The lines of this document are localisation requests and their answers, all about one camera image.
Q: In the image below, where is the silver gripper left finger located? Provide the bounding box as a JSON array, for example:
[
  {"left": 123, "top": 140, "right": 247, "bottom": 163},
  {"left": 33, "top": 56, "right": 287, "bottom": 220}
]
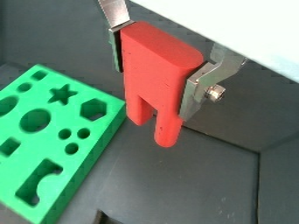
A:
[{"left": 97, "top": 0, "right": 135, "bottom": 73}]

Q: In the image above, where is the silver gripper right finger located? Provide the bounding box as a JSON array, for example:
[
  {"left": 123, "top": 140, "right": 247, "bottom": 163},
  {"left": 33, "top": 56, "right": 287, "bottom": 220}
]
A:
[{"left": 179, "top": 43, "right": 248, "bottom": 121}]

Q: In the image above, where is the red square-circle block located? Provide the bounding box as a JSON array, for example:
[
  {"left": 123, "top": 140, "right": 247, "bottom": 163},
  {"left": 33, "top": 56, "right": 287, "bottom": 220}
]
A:
[{"left": 120, "top": 21, "right": 203, "bottom": 147}]

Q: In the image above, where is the black curved cradle stand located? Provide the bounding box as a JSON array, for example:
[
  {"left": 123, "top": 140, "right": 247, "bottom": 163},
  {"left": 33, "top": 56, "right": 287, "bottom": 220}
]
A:
[{"left": 92, "top": 210, "right": 123, "bottom": 224}]

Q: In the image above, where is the green foam shape fixture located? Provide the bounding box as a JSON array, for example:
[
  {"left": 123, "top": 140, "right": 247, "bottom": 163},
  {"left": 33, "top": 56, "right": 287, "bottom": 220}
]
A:
[{"left": 0, "top": 65, "right": 125, "bottom": 224}]

